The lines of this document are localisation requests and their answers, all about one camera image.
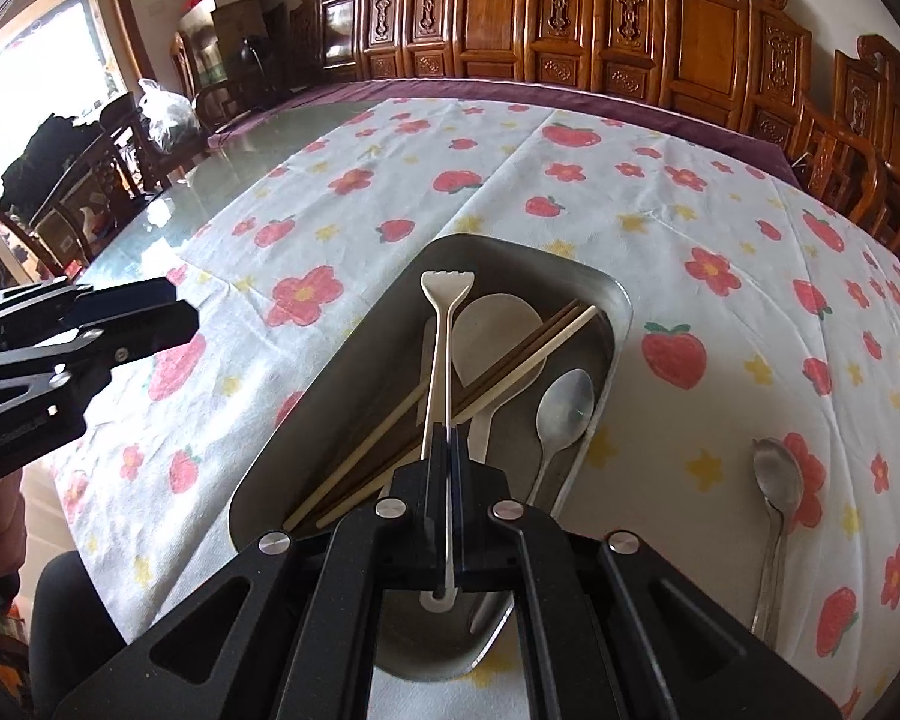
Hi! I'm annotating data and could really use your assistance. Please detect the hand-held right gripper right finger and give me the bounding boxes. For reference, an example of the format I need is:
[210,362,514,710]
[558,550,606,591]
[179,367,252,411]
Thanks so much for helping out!
[454,426,841,720]

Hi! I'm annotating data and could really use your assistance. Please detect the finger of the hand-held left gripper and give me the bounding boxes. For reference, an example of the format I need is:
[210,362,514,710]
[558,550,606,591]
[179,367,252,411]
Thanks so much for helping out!
[0,301,200,392]
[0,277,177,332]

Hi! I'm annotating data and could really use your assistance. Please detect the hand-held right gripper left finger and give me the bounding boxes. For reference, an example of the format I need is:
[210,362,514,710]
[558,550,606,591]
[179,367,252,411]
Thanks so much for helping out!
[52,426,451,720]

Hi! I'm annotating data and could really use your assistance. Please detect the light bamboo chopstick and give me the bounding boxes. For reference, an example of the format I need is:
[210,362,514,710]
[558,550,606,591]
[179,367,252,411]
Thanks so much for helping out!
[316,305,599,526]
[283,386,430,530]

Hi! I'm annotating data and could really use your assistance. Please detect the white plastic fork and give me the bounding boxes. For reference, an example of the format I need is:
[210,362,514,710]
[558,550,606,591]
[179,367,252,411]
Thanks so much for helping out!
[418,268,475,612]

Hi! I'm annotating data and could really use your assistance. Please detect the grey metal tray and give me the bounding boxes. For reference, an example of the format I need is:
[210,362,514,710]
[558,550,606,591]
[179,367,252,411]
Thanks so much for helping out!
[229,234,635,683]

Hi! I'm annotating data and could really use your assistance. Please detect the brown wooden chopstick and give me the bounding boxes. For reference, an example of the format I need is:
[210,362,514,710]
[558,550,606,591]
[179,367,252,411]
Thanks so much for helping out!
[345,300,580,500]
[352,304,587,503]

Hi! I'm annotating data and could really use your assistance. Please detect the metal spoon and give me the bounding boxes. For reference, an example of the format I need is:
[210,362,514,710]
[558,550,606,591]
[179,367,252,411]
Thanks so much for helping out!
[525,369,596,511]
[750,436,805,642]

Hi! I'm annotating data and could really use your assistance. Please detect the dark wooden chair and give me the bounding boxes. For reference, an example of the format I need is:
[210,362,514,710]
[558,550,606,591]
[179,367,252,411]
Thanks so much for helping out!
[97,94,177,196]
[169,7,290,132]

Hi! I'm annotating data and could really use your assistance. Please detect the black clothing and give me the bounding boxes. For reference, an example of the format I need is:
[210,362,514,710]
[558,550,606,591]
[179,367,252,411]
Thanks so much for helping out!
[0,114,112,218]

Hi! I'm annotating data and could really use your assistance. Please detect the white plastic spoon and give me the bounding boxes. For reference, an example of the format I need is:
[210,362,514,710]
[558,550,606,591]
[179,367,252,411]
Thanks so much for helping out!
[450,291,550,635]

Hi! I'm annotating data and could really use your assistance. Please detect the clear plastic bag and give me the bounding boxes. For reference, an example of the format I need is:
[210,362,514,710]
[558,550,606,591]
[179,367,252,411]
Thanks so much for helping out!
[136,79,200,152]

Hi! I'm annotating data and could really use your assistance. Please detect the person's dark pants leg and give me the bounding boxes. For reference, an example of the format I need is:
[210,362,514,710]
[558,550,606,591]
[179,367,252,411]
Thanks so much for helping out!
[30,551,155,720]

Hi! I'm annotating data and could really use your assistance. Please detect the bright window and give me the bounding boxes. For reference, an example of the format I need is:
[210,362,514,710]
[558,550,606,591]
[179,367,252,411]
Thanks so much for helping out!
[0,0,117,166]

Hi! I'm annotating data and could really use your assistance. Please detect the large brown cardboard box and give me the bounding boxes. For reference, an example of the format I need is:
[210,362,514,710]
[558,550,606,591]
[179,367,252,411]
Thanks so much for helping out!
[210,0,269,55]

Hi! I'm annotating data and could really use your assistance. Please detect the floral strawberry tablecloth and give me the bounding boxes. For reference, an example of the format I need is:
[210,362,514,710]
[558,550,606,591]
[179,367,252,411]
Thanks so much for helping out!
[49,94,900,720]

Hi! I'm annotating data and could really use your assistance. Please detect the row of carved wooden chairs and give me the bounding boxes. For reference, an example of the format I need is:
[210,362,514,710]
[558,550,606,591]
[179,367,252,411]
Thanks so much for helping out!
[289,0,900,256]

